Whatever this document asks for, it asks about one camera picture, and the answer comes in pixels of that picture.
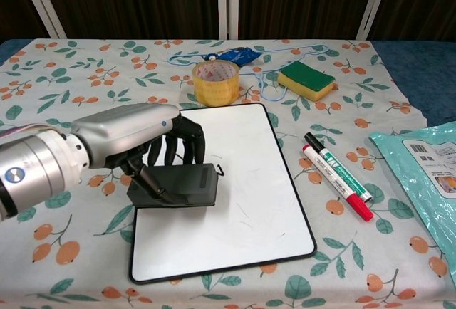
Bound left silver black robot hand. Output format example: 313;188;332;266
71;103;207;205

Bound dark grey whiteboard eraser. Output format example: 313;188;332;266
126;162;226;209

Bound small black-framed whiteboard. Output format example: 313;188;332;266
128;102;318;286

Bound red capped marker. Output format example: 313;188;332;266
301;144;375;222

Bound floral print tablecloth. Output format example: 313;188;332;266
0;38;456;309

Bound yellow clear tape roll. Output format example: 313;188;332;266
192;61;241;108

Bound blue snack packet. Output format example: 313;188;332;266
205;47;259;66

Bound green yellow sponge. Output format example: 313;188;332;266
276;61;337;103

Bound black-capped green label marker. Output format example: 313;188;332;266
304;132;373;204

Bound teal wet wipes pack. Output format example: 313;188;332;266
368;120;456;278

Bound white frame post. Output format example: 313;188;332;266
356;0;393;41
15;0;67;40
217;0;240;40

